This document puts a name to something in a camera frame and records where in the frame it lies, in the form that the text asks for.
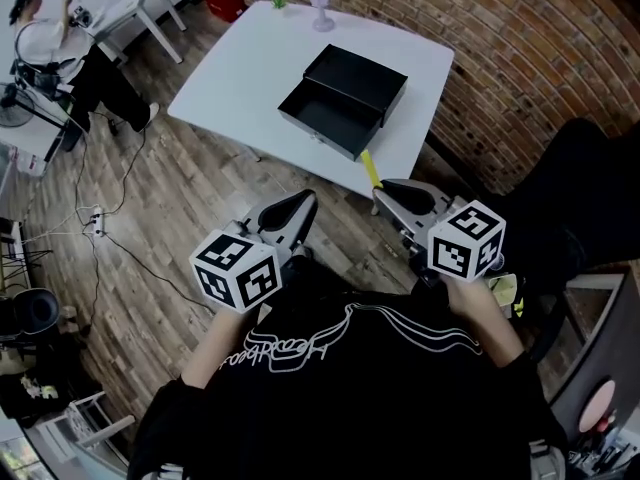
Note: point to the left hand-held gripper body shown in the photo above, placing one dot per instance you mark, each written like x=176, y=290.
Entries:
x=235, y=268

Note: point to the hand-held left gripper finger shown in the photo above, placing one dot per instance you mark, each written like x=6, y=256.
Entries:
x=285, y=210
x=305, y=223

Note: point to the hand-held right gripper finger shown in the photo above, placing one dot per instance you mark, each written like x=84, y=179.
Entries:
x=415, y=195
x=400, y=215

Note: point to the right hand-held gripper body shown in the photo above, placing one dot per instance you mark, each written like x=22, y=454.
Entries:
x=465, y=243

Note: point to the yellow utility knife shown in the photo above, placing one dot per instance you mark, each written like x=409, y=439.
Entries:
x=369, y=167

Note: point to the black box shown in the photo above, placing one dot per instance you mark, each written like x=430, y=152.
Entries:
x=345, y=93

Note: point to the person's left forearm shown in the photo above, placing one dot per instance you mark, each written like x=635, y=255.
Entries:
x=215, y=343

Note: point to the person's right forearm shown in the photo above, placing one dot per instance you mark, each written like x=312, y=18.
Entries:
x=482, y=318

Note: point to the yellow-green pouch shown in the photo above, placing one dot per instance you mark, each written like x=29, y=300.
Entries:
x=507, y=293

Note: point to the white power strip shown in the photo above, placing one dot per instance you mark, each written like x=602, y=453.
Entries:
x=98, y=220

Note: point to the person's black printed shirt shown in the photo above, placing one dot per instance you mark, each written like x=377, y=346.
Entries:
x=350, y=393

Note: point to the black round stool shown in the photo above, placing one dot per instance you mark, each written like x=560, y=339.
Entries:
x=32, y=310

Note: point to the small green potted plant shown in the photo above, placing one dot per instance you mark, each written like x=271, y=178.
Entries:
x=279, y=2

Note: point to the pink round disc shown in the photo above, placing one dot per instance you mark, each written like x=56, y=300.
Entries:
x=597, y=405

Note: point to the white desk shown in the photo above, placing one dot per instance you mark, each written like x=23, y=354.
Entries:
x=130, y=3

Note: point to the standing fan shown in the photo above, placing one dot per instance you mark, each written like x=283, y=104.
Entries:
x=14, y=108

